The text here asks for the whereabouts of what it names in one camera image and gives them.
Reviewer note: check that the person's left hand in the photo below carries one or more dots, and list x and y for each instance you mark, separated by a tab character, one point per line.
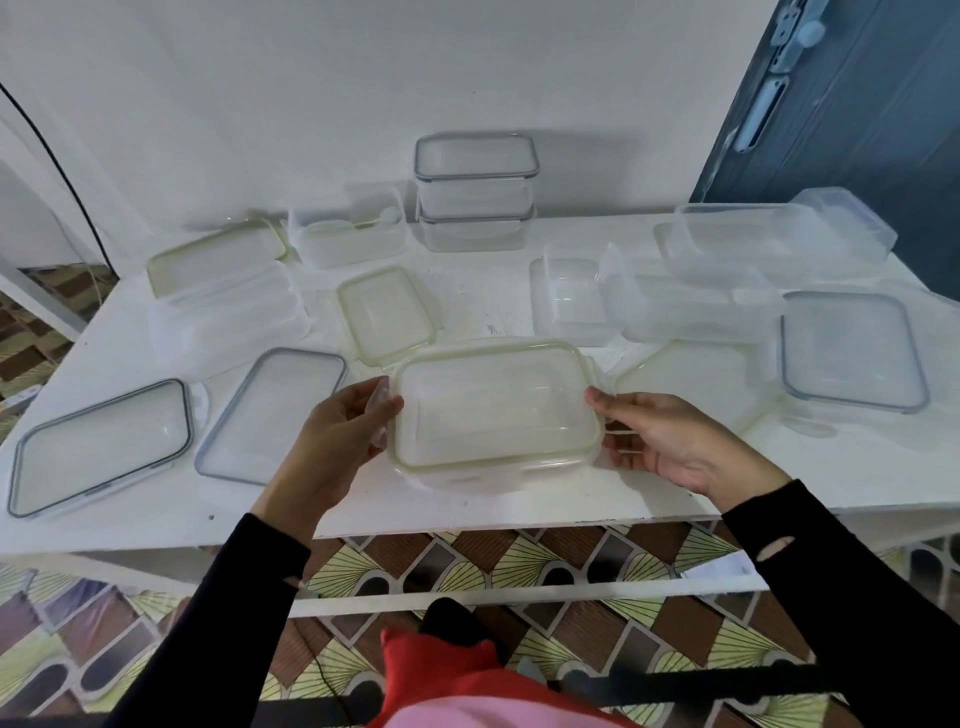
322	457

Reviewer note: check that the green-lidded container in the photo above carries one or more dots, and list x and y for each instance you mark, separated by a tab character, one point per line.
487	481

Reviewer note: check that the white table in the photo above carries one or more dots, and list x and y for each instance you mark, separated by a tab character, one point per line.
480	300

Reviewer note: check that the person's right forearm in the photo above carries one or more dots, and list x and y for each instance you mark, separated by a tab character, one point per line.
847	600

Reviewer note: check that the person's left forearm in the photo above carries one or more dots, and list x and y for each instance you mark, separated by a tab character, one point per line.
217	637

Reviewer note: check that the person's right hand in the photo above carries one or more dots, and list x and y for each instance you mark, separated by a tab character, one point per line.
690	450

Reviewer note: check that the square green-rimmed clear lid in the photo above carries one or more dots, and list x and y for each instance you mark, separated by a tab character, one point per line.
697	382

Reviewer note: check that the large green-rimmed clear lid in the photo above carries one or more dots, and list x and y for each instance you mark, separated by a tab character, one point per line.
214	259

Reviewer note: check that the white door frame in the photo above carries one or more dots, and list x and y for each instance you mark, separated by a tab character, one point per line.
45	304

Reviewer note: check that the red garment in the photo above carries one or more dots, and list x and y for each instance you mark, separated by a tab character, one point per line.
450	675

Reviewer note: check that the small clear container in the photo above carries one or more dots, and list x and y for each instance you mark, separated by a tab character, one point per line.
570	300

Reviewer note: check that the medium clear food container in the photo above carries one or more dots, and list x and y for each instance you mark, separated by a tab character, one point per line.
476	199
345	247
472	236

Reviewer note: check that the small green-rimmed clear lid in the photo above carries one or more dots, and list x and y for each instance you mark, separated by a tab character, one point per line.
386	315

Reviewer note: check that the black trousers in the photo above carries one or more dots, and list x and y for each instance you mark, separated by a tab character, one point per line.
454	626

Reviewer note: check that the large grey-rimmed clear lid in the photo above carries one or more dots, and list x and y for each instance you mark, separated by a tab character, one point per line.
855	352
97	450
270	416

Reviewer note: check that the light blue door latch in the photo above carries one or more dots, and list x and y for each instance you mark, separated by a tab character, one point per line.
799	34

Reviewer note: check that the blue-grey door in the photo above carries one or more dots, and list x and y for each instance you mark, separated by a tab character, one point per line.
877	150

